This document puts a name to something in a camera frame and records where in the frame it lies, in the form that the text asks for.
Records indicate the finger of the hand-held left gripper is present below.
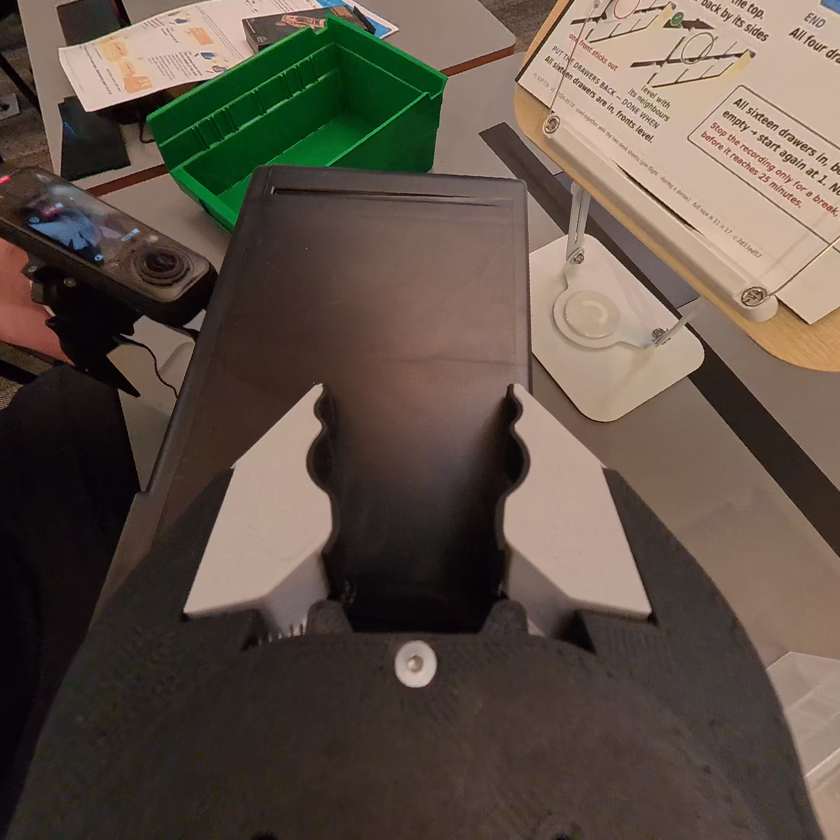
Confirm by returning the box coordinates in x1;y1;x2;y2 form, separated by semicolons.
159;340;196;392
71;336;142;398

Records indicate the black pouch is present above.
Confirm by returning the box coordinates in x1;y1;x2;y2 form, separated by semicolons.
58;97;132;181
56;0;129;46

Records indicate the person's dark clothing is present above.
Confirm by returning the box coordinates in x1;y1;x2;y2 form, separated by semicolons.
0;364;142;840

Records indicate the white instruction sheet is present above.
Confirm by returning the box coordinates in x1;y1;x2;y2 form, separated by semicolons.
518;0;840;326

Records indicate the translucent plastic box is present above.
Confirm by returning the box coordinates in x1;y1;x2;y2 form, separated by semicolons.
764;650;840;840

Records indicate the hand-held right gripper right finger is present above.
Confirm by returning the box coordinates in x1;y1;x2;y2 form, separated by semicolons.
500;384;654;636

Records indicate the black drawer cabinet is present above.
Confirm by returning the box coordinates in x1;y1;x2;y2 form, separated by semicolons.
92;165;532;634

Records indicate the printed paper leaflet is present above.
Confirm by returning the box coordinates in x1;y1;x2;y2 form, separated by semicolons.
58;0;329;114

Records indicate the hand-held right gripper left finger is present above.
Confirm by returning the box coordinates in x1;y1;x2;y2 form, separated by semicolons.
183;384;339;636

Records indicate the blue printed paper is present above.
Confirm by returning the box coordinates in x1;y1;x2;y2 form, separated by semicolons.
354;5;400;38

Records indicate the small black box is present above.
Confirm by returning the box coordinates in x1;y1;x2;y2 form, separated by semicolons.
241;12;329;52

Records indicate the person's left hand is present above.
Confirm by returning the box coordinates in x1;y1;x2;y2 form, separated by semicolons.
0;239;73;365

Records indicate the green plastic bin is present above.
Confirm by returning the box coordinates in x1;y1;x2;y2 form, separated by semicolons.
147;14;449;232

